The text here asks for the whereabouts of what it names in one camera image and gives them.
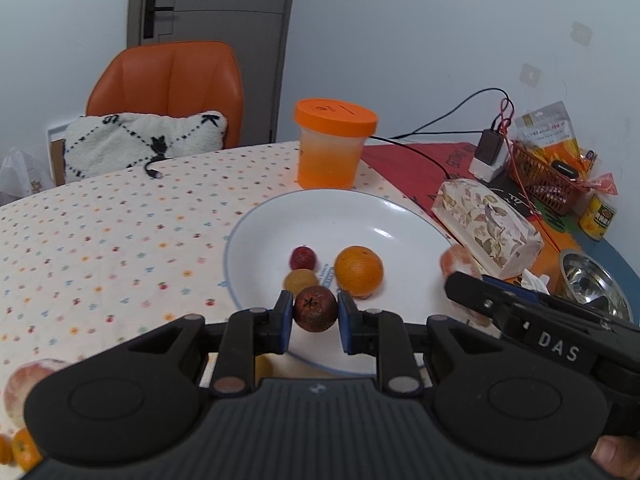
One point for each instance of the black charger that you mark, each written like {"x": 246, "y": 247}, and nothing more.
{"x": 490, "y": 145}

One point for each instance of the floral dotted tablecloth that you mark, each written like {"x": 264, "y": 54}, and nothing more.
{"x": 100, "y": 240}

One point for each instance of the bright red round fruit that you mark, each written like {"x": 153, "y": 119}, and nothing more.
{"x": 302, "y": 258}

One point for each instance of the red table mat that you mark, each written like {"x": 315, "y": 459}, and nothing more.
{"x": 410, "y": 165}

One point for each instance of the black printed bag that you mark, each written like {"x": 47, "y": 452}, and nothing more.
{"x": 550, "y": 210}

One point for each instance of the floral tissue box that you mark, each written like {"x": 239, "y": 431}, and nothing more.
{"x": 490, "y": 225}

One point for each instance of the white power strip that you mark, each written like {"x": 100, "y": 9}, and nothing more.
{"x": 485, "y": 169}

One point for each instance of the white plate with blue rim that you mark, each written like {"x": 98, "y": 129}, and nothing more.
{"x": 280, "y": 225}

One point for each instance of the clear wall hook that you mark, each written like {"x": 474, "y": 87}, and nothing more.
{"x": 581, "y": 33}
{"x": 530, "y": 74}

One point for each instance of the red candy wrapper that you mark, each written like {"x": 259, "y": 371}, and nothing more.
{"x": 602, "y": 182}

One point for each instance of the crumpled white tissue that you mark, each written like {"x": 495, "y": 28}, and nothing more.
{"x": 535, "y": 280}

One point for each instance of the white plastic bag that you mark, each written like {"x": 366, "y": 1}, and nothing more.
{"x": 20, "y": 175}

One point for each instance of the plastic jar with orange lid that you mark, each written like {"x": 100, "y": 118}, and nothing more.
{"x": 330, "y": 160}

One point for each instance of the orange snack pouch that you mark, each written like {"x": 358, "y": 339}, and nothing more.
{"x": 550, "y": 125}

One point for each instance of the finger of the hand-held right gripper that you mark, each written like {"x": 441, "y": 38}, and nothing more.
{"x": 475, "y": 295}
{"x": 520, "y": 295}

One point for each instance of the brown longan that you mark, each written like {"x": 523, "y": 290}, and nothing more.
{"x": 299, "y": 280}

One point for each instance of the white framed board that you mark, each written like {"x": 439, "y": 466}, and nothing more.
{"x": 55, "y": 140}

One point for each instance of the stainless steel bowl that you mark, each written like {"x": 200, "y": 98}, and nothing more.
{"x": 590, "y": 280}

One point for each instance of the orange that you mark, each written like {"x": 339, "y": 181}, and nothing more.
{"x": 25, "y": 450}
{"x": 359, "y": 270}

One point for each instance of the white cushion with black stitching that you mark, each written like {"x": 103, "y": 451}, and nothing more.
{"x": 125, "y": 145}

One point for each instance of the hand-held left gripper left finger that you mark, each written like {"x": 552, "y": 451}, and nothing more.
{"x": 285, "y": 322}

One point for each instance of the black earbuds case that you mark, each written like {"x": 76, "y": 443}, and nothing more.
{"x": 565, "y": 168}

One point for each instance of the small mandarin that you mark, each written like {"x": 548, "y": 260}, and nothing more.
{"x": 4, "y": 450}

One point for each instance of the person's right hand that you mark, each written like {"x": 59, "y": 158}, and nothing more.
{"x": 617, "y": 457}

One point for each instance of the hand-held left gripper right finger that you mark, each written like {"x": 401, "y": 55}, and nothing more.
{"x": 346, "y": 325}

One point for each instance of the dark red round fruit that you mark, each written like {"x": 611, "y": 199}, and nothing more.
{"x": 315, "y": 308}

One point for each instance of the yellow tin can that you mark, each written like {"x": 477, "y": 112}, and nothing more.
{"x": 597, "y": 217}

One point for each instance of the orange leather chair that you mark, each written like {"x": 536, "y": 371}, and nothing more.
{"x": 165, "y": 80}

